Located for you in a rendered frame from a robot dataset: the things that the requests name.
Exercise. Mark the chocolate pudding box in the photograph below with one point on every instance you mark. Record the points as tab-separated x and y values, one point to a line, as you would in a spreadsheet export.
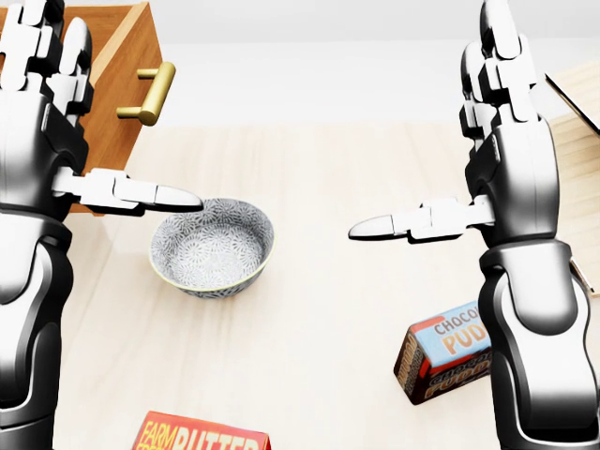
440	356

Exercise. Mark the grey patterned bowl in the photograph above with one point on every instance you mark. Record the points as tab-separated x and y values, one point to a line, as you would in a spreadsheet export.
213	248

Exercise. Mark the wooden cabinet drawer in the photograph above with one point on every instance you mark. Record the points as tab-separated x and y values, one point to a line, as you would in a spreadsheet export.
124	84

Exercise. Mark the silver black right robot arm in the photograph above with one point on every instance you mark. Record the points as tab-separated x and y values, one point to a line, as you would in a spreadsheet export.
539	347

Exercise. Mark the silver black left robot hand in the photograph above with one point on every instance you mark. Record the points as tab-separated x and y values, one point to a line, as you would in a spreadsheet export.
28	154

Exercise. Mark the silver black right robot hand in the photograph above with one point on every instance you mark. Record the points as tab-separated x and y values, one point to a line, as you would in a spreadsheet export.
525	178

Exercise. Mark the red butter box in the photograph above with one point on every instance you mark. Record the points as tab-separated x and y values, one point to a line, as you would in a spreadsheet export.
197	433

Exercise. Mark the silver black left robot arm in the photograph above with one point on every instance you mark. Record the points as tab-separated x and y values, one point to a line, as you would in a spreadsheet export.
28	328

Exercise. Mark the pale wooden slat tray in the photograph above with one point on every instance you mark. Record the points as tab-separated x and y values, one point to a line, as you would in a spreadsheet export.
579	164

